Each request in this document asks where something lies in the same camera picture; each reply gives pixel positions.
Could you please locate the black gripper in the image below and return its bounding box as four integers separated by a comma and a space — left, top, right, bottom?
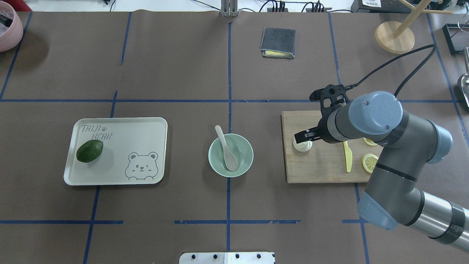
294, 125, 330, 144

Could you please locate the white steamed bun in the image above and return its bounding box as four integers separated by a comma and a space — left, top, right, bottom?
292, 138, 313, 153

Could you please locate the white ceramic spoon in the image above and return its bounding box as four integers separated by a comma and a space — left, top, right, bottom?
215, 125, 238, 172

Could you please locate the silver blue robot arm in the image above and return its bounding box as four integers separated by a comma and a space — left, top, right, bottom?
295, 91, 469, 252

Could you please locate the light green bowl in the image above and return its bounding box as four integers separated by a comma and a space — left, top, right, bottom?
208, 133, 254, 178

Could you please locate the pink bowl with ice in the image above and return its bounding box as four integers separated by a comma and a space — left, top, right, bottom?
0, 1, 23, 52

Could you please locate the wooden cutting board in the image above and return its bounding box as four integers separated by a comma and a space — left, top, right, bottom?
281, 111, 382, 184

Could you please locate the yellow plastic knife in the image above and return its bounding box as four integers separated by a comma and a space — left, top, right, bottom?
342, 142, 353, 173

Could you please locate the lemon slice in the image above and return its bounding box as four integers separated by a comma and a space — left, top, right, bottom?
361, 153, 379, 174
362, 137, 377, 146

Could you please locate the yellow sponge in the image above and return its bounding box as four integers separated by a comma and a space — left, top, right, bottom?
262, 51, 295, 59

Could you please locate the grey folded cloth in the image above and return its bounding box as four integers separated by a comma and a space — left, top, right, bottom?
260, 28, 296, 55

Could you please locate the wooden mug tree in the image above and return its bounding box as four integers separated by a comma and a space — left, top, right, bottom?
374, 0, 452, 55

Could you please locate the metal scoop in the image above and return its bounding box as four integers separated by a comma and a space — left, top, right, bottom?
458, 47, 469, 112

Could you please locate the white bear tray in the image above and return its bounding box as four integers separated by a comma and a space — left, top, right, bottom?
63, 117, 168, 186

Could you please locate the black glass rack tray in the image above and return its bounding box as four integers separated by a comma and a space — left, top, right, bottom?
442, 23, 469, 55

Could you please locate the red bottle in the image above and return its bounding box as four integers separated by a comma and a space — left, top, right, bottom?
2, 0, 33, 12

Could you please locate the black gripper camera mount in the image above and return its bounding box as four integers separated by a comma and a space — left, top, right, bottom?
309, 85, 355, 118

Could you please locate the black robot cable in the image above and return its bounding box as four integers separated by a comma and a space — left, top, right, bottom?
344, 44, 437, 99

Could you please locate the aluminium frame post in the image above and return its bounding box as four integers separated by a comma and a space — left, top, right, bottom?
221, 0, 239, 17

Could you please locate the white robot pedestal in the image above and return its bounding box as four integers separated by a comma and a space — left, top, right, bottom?
179, 251, 276, 264

